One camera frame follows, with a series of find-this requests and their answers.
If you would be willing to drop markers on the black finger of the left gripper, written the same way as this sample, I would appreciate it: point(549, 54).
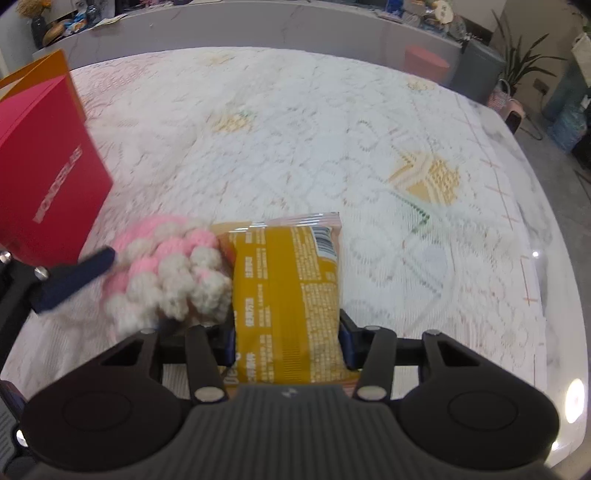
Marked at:
point(26, 289)

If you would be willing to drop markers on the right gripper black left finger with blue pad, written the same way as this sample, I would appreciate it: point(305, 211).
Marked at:
point(114, 411)

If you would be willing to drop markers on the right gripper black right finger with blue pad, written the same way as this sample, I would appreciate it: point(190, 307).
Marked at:
point(450, 401)

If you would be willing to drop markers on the pink white crochet item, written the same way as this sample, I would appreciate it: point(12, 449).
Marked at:
point(169, 272)

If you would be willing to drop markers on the yellow snack packet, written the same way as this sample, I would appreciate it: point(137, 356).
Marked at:
point(285, 300)

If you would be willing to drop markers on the magenta box lid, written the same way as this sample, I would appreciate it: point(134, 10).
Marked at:
point(53, 182)

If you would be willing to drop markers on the white lace tablecloth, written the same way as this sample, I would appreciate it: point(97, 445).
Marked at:
point(431, 234)

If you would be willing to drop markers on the orange storage box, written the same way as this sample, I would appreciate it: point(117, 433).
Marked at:
point(48, 67)

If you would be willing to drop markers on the dried yellow flowers vase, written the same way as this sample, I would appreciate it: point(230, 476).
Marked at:
point(33, 10)

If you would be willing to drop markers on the pink small heater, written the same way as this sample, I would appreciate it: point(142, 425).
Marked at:
point(510, 109)

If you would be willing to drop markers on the grey waste bin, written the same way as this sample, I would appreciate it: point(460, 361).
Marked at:
point(478, 71)

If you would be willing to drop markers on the green potted plant right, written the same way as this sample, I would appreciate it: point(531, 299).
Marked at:
point(521, 61)

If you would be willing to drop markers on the pink waste bin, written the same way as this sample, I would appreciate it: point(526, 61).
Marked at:
point(423, 63)

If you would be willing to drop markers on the grey TV console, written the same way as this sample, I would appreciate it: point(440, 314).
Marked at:
point(317, 27)

